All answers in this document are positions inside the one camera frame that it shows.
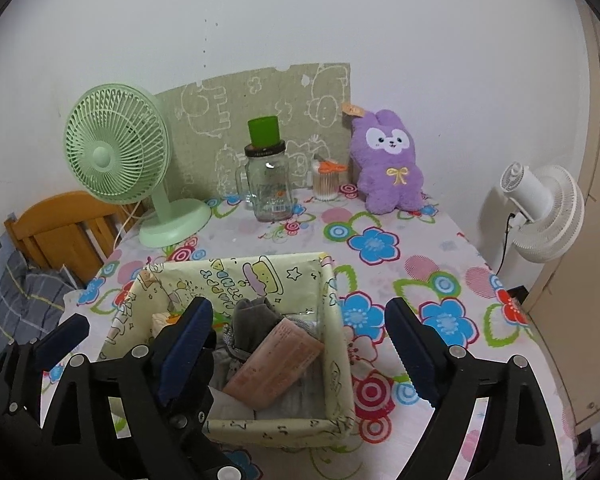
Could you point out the green patterned cardboard panel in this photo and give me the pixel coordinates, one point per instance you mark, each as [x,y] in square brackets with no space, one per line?
[215,122]

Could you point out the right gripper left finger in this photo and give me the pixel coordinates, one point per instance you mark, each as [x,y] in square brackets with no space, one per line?
[139,416]

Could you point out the green desk fan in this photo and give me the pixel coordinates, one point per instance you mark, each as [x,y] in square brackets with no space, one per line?
[118,146]

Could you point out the white standing fan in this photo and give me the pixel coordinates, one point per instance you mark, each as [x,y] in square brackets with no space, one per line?
[549,210]

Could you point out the black bag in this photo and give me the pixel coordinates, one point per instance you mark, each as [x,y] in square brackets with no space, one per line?
[304,399]

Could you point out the grey drawstring pouch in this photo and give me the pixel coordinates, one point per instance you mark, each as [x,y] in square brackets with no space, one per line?
[251,322]

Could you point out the beige door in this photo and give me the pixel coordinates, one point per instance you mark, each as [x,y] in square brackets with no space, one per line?
[564,304]

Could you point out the purple bunny plush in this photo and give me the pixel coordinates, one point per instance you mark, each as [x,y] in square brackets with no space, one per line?
[383,153]

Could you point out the pink paper packet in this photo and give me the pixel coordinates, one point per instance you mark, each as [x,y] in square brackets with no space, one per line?
[280,360]

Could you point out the glass mason jar mug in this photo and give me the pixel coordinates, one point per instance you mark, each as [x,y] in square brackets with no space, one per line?
[263,182]

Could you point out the green cup on jar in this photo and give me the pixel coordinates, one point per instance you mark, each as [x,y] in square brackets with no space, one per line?
[264,131]

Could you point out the floral tablecloth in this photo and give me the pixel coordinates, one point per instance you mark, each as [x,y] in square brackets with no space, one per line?
[421,256]

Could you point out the grey plaid pillow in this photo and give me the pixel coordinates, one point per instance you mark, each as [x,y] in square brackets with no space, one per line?
[31,299]

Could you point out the yellow cartoon fabric box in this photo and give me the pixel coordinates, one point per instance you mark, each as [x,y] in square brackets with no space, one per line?
[302,287]

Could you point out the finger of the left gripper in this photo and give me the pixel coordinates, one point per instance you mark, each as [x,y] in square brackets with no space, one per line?
[21,371]

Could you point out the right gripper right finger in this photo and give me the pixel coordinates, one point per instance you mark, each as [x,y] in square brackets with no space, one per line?
[517,439]

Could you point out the cotton swab jar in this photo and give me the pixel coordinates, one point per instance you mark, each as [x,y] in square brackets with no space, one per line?
[327,177]

